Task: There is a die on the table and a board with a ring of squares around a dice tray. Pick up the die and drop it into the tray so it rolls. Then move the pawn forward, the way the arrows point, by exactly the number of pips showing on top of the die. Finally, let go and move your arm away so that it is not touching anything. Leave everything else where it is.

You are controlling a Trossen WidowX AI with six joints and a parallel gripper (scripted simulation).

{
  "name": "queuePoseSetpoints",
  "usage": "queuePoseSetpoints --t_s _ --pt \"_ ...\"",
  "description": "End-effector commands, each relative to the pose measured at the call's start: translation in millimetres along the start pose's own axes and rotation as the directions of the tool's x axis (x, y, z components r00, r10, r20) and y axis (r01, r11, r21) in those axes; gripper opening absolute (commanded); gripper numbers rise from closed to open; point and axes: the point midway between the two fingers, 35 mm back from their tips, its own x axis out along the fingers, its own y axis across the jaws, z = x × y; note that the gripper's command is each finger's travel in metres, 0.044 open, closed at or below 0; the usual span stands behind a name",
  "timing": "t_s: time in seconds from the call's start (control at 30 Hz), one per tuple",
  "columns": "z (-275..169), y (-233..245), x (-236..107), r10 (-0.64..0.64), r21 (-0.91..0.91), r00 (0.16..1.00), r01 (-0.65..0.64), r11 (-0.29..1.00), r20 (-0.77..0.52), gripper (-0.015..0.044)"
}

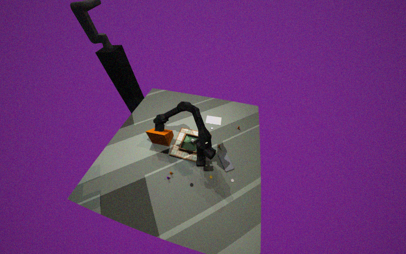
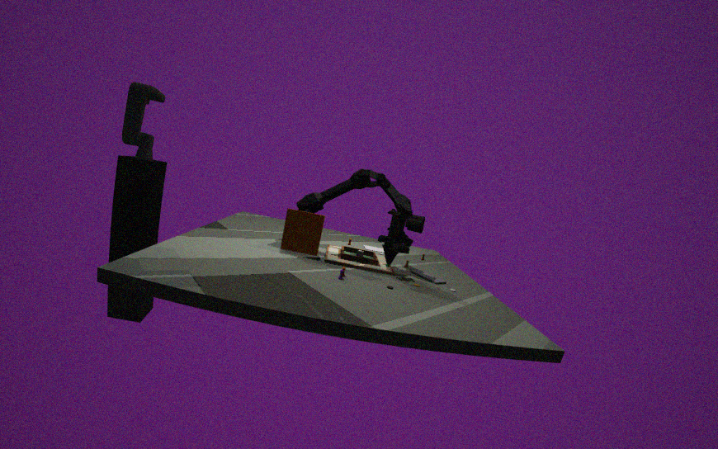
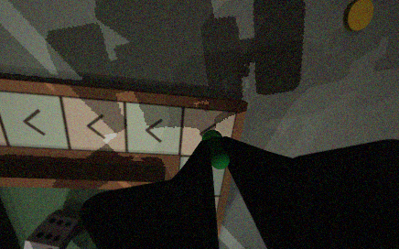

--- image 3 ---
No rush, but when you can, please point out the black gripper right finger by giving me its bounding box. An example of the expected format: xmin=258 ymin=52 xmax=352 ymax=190
xmin=221 ymin=136 xmax=399 ymax=249

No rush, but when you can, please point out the white die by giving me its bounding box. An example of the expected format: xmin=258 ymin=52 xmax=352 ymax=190
xmin=24 ymin=214 xmax=78 ymax=249

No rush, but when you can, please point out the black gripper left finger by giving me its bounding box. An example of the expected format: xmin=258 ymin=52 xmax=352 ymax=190
xmin=80 ymin=140 xmax=219 ymax=249

